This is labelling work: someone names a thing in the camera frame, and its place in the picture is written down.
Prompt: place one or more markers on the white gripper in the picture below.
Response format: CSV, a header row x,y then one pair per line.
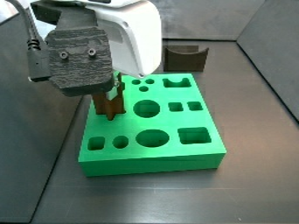
x,y
132,25

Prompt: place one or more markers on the brown star prism object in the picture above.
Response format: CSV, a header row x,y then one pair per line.
x,y
110,108

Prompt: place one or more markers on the dark curved cradle fixture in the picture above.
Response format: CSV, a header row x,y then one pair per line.
x,y
185,58

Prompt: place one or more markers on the green foam shape board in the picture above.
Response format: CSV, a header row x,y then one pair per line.
x,y
165,134

